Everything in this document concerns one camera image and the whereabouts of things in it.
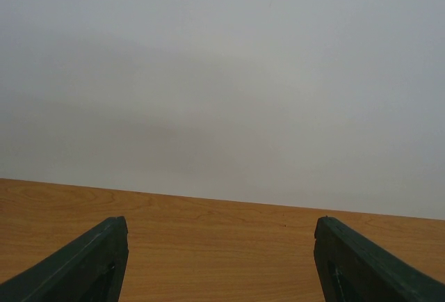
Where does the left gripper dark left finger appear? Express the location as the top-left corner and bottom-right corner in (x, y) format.
(1, 216), (129, 301)

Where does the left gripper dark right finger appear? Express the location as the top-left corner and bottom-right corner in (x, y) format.
(314, 216), (444, 301)

